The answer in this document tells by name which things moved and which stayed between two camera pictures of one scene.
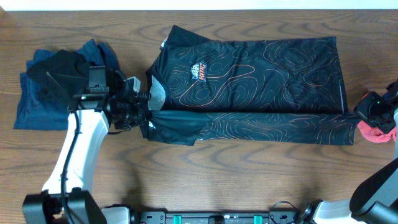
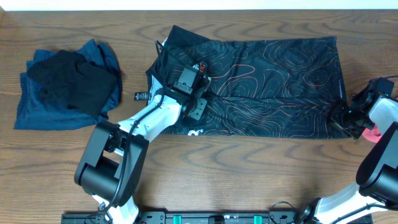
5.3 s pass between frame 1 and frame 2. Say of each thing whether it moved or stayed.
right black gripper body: moved
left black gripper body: moved
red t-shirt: stayed
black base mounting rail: stayed
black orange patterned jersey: moved
